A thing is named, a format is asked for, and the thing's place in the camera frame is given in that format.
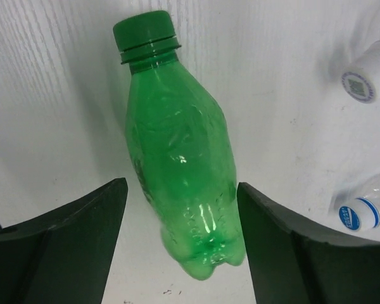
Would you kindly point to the green plastic bottle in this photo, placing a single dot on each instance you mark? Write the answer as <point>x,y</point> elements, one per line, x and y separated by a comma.
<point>179,146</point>

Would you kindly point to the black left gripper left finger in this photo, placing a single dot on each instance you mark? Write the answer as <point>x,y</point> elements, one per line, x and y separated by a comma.
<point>65,255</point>

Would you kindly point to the Pepsi bottle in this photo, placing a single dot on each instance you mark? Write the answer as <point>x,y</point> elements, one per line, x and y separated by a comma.
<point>358,204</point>

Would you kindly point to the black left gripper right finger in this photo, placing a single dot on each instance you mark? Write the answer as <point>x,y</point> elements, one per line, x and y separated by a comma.
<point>293,259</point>

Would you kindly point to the clear unlabelled bottle left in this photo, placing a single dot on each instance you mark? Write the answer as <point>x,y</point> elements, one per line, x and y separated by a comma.
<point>361,78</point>

